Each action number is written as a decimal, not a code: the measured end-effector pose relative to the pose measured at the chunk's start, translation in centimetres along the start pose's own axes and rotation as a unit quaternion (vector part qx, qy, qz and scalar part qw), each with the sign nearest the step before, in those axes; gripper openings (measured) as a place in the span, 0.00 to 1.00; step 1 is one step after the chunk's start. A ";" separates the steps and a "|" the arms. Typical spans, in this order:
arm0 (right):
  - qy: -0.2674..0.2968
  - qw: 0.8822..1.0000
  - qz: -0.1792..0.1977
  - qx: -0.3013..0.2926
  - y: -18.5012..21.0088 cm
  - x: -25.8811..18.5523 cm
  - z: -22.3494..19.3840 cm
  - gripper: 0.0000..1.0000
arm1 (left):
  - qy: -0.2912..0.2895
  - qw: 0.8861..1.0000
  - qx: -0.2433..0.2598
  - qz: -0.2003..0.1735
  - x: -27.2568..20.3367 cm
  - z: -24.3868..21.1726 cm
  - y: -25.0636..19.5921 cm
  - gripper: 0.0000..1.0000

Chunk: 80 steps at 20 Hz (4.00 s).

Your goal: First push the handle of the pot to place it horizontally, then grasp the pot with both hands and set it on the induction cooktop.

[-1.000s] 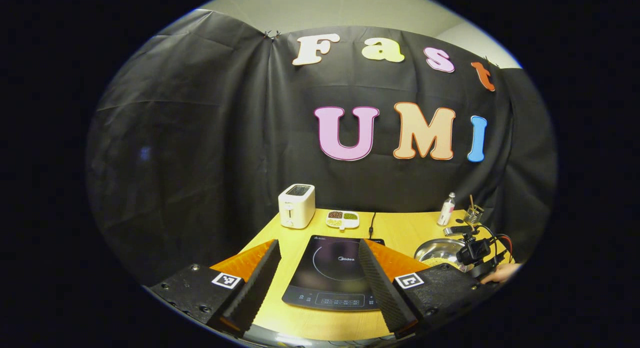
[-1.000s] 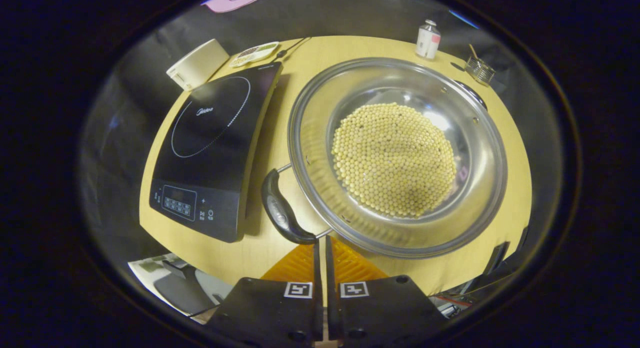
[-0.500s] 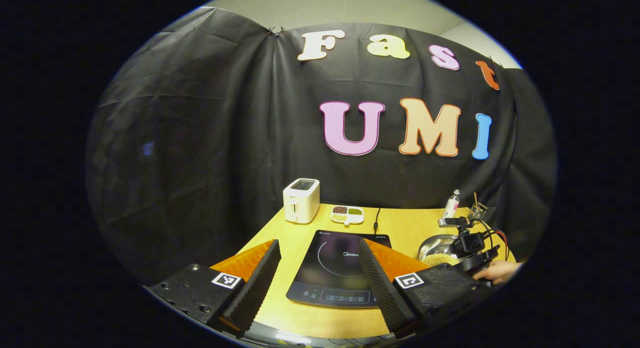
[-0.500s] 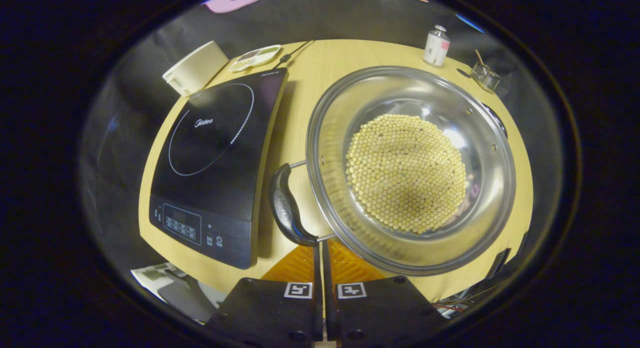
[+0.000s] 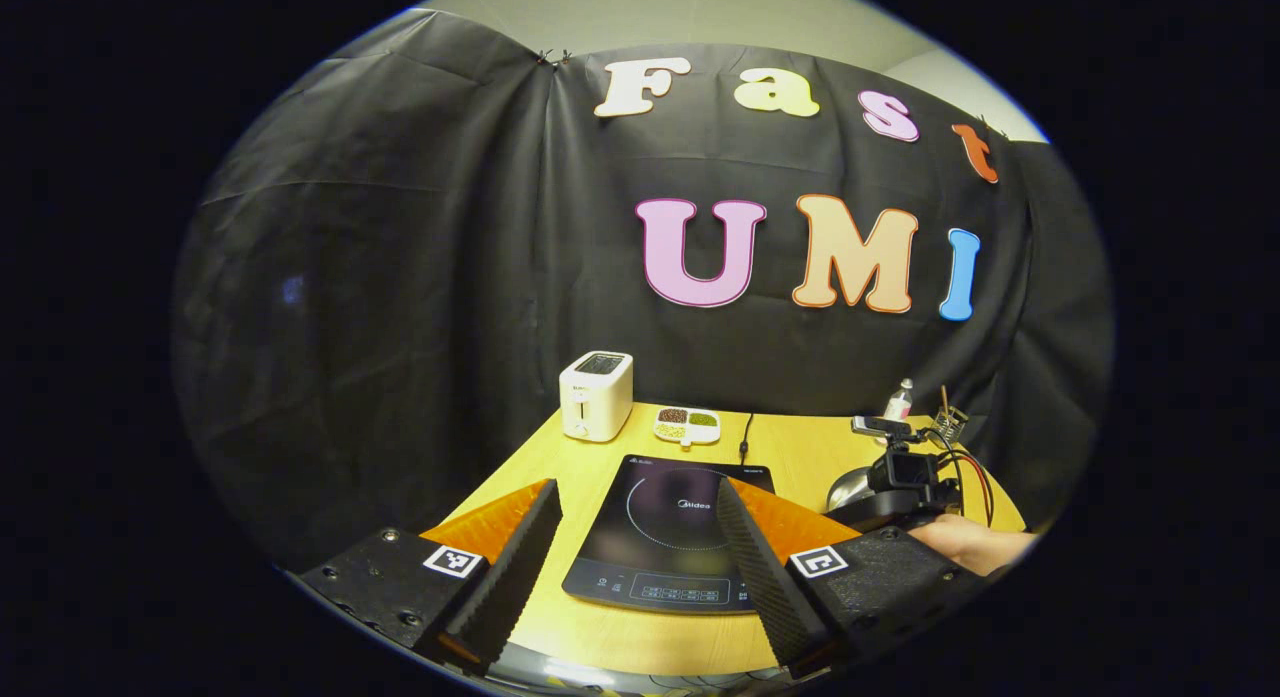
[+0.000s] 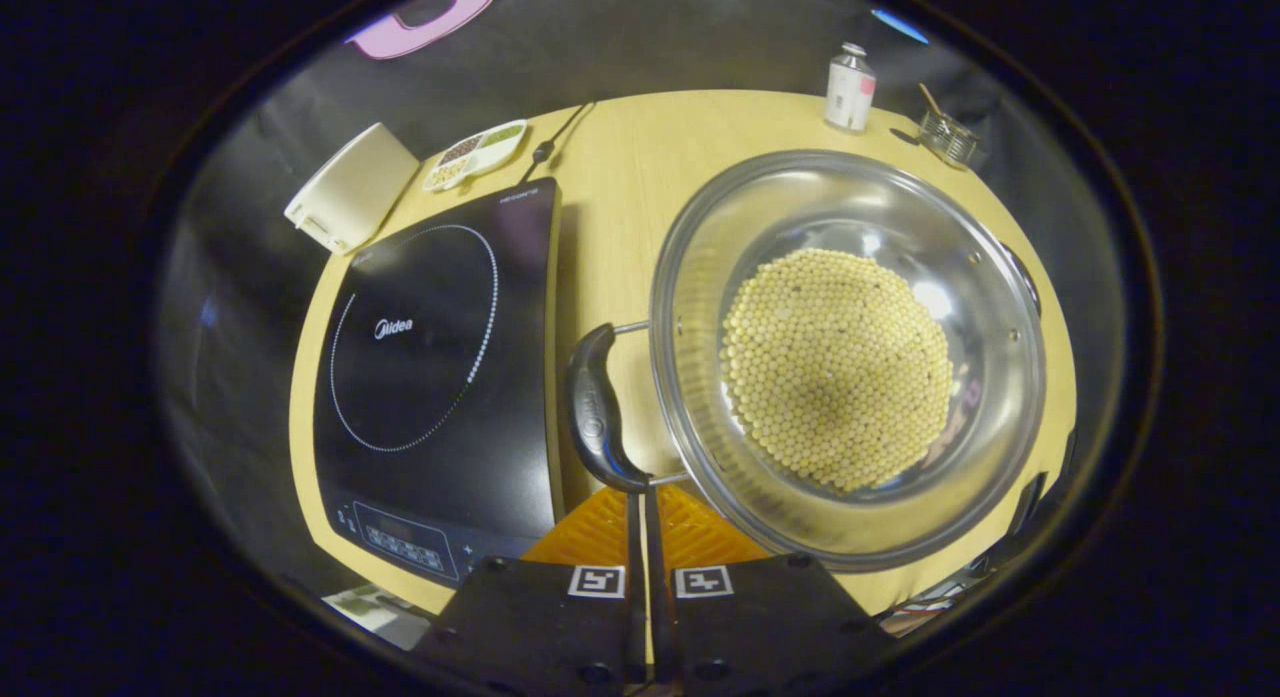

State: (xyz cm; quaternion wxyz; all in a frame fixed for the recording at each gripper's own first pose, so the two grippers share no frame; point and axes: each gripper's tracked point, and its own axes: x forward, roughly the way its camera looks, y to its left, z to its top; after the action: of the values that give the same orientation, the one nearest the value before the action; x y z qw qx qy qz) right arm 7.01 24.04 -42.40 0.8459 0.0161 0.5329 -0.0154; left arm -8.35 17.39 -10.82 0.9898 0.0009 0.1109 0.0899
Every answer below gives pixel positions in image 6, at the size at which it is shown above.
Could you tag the black induction cooktop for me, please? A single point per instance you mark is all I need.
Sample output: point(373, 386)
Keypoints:
point(430, 377)

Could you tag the white divided dish of beans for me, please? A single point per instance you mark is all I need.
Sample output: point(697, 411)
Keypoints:
point(475, 155)

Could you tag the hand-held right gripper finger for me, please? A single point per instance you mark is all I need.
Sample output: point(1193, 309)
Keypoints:
point(655, 547)
point(635, 547)

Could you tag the white toaster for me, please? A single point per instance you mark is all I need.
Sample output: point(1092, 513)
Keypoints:
point(350, 192)

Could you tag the pile of yellow beans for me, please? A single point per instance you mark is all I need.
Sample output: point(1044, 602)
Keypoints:
point(835, 367)

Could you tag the wooden stick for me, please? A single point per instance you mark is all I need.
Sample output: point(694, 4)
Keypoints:
point(931, 99)

